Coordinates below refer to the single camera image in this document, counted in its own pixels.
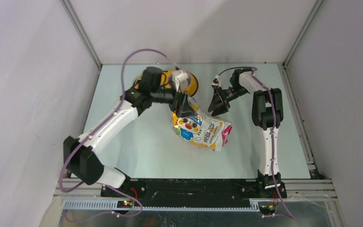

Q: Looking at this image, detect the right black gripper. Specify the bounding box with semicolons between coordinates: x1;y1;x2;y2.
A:
208;85;249;118

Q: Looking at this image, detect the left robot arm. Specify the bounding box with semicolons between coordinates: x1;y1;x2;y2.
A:
63;67;196;197

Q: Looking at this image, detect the pet food bag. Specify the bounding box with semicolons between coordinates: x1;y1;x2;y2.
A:
173;97;233;151

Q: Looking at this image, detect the yellow double pet bowl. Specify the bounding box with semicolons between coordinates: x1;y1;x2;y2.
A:
133;70;199;98

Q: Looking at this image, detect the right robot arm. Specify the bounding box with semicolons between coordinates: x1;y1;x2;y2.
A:
208;66;284;198

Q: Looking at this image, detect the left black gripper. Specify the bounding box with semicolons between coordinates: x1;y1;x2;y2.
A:
151;79;197;118

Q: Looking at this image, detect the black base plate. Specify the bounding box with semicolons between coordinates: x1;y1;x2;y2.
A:
119;178;277;208

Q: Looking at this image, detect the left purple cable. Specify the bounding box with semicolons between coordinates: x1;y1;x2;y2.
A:
59;48;181;224

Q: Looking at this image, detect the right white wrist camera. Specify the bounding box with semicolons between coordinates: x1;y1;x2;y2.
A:
211;78;221;87

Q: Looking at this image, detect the aluminium frame rail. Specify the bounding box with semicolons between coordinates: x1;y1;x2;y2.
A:
54;178;337;212

